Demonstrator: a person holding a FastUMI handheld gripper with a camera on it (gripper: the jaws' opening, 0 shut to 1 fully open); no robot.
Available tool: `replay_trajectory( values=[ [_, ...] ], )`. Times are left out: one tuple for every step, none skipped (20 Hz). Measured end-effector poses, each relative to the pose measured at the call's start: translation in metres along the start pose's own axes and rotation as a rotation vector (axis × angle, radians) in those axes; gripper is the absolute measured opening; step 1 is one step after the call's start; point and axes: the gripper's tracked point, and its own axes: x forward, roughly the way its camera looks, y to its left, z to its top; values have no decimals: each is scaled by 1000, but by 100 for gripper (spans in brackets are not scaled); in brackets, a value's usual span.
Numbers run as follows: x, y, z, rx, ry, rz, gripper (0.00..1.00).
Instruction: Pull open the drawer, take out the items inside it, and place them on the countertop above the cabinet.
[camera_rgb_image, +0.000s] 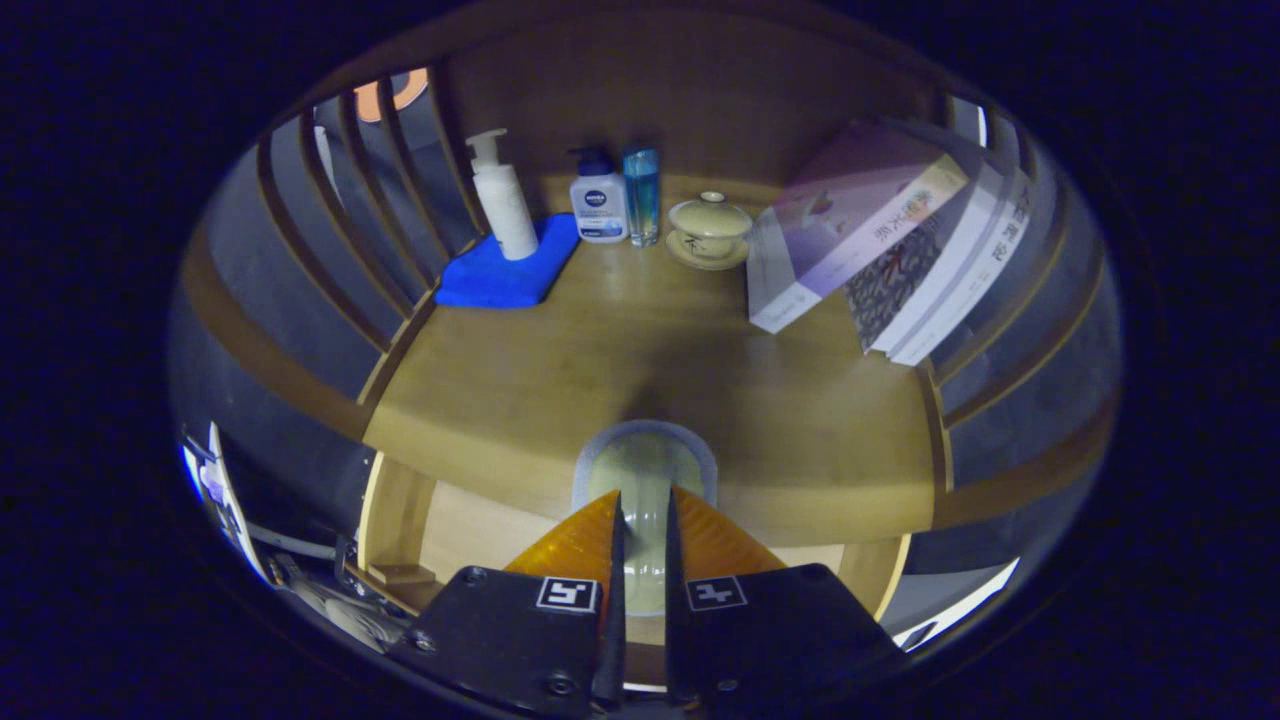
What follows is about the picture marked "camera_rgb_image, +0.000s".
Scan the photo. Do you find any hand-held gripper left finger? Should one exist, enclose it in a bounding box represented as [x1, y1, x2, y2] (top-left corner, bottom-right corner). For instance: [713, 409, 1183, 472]
[385, 488, 628, 719]

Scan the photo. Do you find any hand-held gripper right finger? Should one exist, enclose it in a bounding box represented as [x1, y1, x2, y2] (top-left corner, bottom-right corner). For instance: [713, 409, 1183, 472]
[663, 487, 906, 719]

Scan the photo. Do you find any pale green grey sponge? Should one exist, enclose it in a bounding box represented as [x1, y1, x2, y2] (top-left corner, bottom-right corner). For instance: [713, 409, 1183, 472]
[572, 420, 719, 617]

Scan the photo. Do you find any brown wooden drawer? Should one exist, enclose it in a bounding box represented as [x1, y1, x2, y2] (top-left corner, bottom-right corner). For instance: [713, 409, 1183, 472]
[355, 450, 911, 691]

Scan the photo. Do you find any wooden countertop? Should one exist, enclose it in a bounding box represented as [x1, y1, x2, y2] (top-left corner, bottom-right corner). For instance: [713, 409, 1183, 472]
[362, 175, 946, 546]

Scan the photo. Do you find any brown wooden cabinet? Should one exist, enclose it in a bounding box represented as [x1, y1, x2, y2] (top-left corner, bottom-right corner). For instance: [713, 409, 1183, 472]
[175, 5, 1121, 641]

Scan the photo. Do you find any blue folded cloth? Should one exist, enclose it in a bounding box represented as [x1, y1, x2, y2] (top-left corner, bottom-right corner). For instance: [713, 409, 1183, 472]
[434, 212, 582, 310]

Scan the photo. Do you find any dark patterned cover book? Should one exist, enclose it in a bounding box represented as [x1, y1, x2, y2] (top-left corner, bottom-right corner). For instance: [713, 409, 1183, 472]
[843, 160, 1006, 354]

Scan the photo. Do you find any beige lidded tea cup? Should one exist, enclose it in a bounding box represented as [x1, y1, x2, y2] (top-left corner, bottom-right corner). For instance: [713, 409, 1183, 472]
[665, 191, 753, 272]

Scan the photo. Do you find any white bottle with blue cap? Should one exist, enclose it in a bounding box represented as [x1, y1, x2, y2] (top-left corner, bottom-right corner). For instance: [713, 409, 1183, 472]
[568, 146, 630, 244]

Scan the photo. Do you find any white pump bottle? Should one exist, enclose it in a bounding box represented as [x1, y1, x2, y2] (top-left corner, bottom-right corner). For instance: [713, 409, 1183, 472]
[465, 128, 541, 261]

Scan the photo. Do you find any teal glass bottle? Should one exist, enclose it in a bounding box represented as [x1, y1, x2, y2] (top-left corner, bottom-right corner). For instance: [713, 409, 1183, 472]
[622, 146, 662, 248]

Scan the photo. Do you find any purple and white book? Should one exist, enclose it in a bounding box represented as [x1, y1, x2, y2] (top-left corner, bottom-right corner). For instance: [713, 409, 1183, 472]
[746, 120, 971, 335]

